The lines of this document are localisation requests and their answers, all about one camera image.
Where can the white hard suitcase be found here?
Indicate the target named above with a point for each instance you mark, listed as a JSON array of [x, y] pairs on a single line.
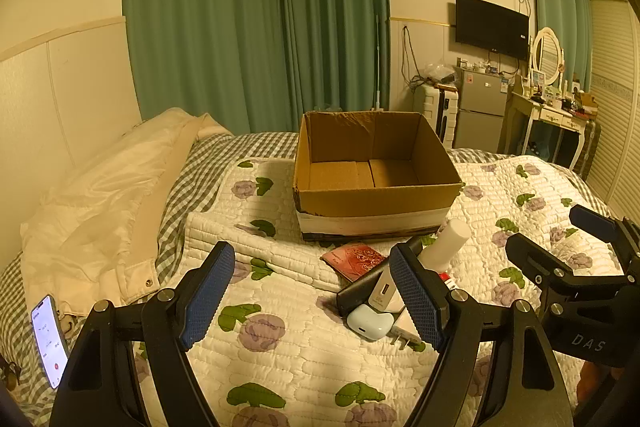
[[437, 112]]

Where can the smartphone with lit screen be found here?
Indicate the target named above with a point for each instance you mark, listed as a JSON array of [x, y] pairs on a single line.
[[47, 342]]

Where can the white louvered wardrobe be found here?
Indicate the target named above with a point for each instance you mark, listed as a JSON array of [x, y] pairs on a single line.
[[617, 107]]

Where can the small photo frame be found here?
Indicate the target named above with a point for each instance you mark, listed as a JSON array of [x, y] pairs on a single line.
[[538, 79]]

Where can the oval white vanity mirror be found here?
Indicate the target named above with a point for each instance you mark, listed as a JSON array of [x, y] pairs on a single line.
[[549, 54]]

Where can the black wall television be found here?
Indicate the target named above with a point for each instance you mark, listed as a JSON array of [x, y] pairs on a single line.
[[492, 27]]

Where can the dark hard suitcase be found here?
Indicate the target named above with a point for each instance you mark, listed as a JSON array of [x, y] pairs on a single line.
[[590, 147]]

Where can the wide green curtain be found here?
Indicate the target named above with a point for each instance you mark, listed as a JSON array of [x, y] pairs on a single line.
[[200, 32]]

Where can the white plug adapter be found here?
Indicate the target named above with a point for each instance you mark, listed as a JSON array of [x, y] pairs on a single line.
[[404, 327]]

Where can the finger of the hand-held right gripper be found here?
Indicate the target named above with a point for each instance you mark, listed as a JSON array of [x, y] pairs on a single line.
[[535, 254], [592, 222]]

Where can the white dressing table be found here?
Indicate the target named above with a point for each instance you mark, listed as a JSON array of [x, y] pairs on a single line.
[[542, 109]]

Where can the clear plastic bag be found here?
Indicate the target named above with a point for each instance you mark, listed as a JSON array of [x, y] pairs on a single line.
[[440, 72]]

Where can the green corner curtain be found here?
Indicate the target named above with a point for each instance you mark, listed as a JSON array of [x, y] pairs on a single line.
[[335, 32]]

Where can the small silver fridge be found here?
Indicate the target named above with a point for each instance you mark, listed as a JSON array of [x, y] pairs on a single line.
[[482, 107]]

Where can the cardboard box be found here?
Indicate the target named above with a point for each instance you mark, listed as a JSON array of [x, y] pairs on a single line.
[[370, 212]]

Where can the person's right hand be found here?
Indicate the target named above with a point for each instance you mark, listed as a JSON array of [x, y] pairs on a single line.
[[592, 382]]

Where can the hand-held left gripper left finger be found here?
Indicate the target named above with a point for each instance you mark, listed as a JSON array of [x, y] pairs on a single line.
[[210, 292]]

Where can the red patterned packet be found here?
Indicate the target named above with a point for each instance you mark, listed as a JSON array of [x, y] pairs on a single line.
[[357, 259]]

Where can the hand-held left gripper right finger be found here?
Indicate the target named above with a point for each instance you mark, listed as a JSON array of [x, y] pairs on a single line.
[[415, 297]]

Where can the white flat mop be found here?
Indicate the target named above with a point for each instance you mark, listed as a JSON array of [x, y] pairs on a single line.
[[378, 67]]

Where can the cream padded jacket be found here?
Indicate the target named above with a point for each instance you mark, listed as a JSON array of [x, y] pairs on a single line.
[[100, 207]]

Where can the white plastic bottle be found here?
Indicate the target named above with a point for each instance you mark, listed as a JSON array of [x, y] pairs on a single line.
[[450, 242]]

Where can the floral quilted blanket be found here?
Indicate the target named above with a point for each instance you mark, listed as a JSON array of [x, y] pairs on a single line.
[[300, 357]]

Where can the black power bank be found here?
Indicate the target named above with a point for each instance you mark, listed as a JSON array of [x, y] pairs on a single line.
[[357, 294]]

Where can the narrow light green curtain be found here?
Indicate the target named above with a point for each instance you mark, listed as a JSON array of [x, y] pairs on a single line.
[[555, 7]]

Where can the light blue earbuds case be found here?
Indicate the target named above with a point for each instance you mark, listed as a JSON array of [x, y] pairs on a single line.
[[367, 319]]

